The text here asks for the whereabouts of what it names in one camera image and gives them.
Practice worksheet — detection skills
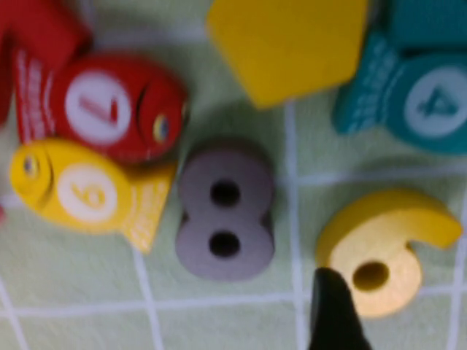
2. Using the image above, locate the yellow fish numbered six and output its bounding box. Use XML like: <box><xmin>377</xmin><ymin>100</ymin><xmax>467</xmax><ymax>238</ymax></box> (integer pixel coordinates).
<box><xmin>9</xmin><ymin>138</ymin><xmax>176</xmax><ymax>254</ymax></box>

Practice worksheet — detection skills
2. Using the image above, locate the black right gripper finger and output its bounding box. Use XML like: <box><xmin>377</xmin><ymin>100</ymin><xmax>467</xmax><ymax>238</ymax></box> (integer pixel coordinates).
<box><xmin>308</xmin><ymin>268</ymin><xmax>371</xmax><ymax>350</ymax></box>

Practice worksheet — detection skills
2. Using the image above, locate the brown number eight piece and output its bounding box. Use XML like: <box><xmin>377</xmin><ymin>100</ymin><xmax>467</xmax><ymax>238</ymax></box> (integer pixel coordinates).
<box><xmin>174</xmin><ymin>140</ymin><xmax>277</xmax><ymax>284</ymax></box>

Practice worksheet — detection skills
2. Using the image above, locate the teal fish numbered four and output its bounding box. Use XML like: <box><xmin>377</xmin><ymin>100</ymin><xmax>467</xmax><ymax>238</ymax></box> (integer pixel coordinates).
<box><xmin>331</xmin><ymin>32</ymin><xmax>467</xmax><ymax>156</ymax></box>

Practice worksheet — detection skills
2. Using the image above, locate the green checked tablecloth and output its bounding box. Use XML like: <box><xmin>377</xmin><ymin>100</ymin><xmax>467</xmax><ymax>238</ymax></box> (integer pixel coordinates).
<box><xmin>0</xmin><ymin>0</ymin><xmax>467</xmax><ymax>350</ymax></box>

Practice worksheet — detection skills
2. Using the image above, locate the red fish numbered seven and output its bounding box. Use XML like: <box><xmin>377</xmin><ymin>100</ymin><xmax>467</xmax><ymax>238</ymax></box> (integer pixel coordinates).
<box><xmin>14</xmin><ymin>47</ymin><xmax>190</xmax><ymax>165</ymax></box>

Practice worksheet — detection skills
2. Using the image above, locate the yellow number six piece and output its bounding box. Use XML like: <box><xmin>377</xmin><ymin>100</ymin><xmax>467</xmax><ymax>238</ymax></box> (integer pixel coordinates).
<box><xmin>315</xmin><ymin>189</ymin><xmax>464</xmax><ymax>318</ymax></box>

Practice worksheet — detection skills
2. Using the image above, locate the yellow pentagon block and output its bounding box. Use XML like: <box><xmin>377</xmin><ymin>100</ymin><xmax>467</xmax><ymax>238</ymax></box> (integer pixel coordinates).
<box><xmin>206</xmin><ymin>0</ymin><xmax>369</xmax><ymax>109</ymax></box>

